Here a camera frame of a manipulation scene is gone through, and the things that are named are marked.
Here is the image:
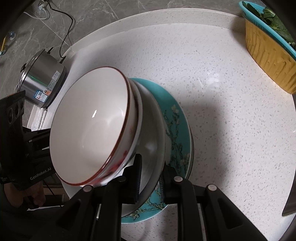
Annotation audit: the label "yellow gas hose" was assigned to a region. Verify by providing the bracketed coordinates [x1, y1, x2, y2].
[0, 37, 8, 56]

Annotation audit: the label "large white bowl dark rim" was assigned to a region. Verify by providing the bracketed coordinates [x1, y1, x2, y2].
[120, 81, 166, 217]

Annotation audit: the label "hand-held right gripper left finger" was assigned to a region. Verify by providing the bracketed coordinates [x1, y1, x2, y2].
[57, 153, 143, 241]

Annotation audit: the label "black power cable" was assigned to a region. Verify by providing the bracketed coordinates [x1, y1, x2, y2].
[46, 0, 75, 64]

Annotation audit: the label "small white bowl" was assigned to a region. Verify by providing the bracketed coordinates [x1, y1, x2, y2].
[120, 80, 142, 176]

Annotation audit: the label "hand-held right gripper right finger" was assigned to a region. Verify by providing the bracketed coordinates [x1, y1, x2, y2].
[158, 166, 269, 241]

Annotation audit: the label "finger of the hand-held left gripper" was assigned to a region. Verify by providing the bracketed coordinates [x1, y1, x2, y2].
[30, 128, 51, 151]

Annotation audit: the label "grey rimmed white plate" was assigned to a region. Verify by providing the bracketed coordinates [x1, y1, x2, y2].
[185, 120, 194, 180]

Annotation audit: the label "person's left hand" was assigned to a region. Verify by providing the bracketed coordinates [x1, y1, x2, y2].
[3, 182, 45, 208]

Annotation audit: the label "red floral bowl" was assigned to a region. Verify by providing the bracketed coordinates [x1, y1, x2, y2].
[49, 66, 137, 186]

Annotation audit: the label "leafy green vegetables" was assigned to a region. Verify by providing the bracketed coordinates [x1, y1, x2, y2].
[246, 2, 296, 47]

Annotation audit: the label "white folded cloth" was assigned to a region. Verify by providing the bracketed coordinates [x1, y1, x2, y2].
[30, 108, 48, 130]

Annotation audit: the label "white power cable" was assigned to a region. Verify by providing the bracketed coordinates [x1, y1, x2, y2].
[23, 0, 50, 20]

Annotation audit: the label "teal floral plate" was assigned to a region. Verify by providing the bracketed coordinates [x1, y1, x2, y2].
[121, 77, 192, 224]

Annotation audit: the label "stainless steel rice cooker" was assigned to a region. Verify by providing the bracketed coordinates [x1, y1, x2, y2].
[16, 47, 67, 109]

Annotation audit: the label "yellow ribbed basin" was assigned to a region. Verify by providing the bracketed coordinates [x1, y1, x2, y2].
[245, 20, 296, 94]

